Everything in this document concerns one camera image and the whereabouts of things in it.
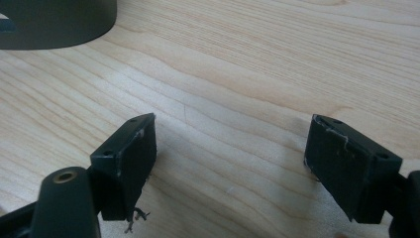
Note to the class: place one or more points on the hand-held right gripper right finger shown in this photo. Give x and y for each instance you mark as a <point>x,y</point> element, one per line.
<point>343,165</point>

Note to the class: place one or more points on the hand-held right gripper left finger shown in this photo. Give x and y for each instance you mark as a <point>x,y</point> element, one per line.
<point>132,172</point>

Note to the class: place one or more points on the dark round container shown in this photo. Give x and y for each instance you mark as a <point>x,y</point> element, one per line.
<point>56,24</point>

